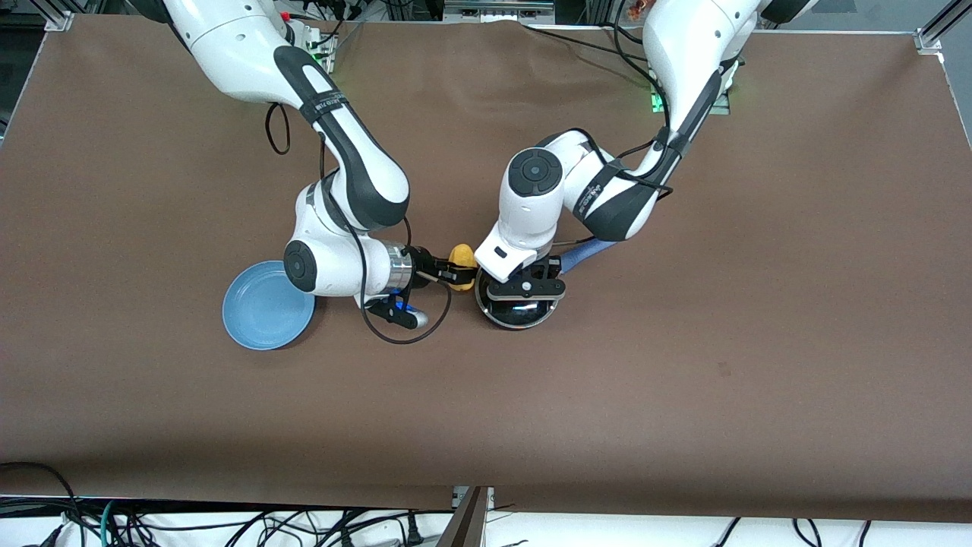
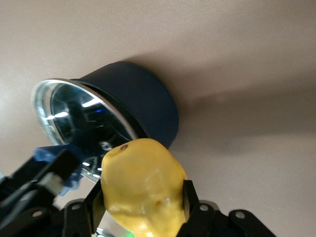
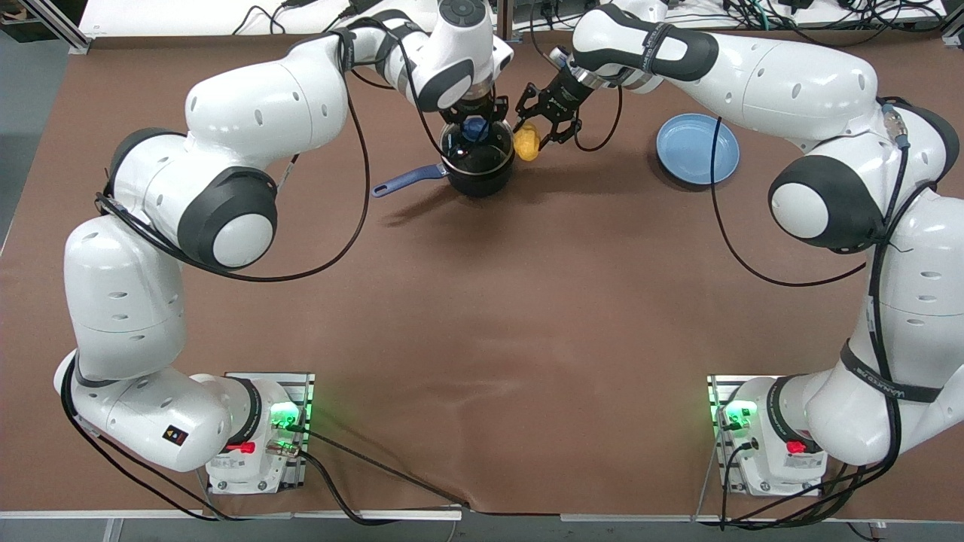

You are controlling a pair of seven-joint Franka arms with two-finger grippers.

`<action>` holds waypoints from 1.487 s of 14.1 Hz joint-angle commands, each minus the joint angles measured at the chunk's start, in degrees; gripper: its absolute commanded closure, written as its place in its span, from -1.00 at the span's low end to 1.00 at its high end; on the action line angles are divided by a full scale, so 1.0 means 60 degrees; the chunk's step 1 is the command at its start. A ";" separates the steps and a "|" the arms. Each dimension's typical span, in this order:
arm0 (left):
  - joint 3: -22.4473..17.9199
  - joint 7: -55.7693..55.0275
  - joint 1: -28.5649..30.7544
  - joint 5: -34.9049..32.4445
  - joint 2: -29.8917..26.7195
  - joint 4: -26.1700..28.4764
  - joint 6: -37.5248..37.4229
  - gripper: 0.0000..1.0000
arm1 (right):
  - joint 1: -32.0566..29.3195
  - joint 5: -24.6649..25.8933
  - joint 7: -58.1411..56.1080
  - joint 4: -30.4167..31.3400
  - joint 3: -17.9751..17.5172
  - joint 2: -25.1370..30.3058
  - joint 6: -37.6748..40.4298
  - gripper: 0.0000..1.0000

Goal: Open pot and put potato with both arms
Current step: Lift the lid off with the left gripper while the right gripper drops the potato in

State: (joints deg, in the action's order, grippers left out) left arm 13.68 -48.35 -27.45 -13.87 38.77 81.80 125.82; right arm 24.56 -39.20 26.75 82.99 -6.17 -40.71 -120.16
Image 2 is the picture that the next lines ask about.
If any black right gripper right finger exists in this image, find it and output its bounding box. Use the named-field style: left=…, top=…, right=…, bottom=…
left=182, top=179, right=201, bottom=221

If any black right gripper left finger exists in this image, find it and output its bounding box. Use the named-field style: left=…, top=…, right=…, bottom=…
left=83, top=182, right=107, bottom=234

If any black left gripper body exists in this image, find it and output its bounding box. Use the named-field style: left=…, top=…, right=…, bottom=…
left=0, top=170, right=55, bottom=237

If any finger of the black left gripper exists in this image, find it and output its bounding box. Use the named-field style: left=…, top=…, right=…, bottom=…
left=33, top=149, right=81, bottom=196
left=9, top=153, right=38, bottom=179

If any yellow potato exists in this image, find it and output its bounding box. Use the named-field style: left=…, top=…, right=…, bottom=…
left=100, top=137, right=188, bottom=237

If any glass lid with blue knob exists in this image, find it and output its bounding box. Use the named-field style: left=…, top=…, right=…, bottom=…
left=31, top=78, right=139, bottom=197

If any brown table cover sheet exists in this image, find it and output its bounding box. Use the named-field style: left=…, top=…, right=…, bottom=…
left=0, top=0, right=316, bottom=237

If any dark pot with blue handle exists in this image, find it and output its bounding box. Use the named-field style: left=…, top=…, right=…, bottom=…
left=70, top=61, right=180, bottom=150

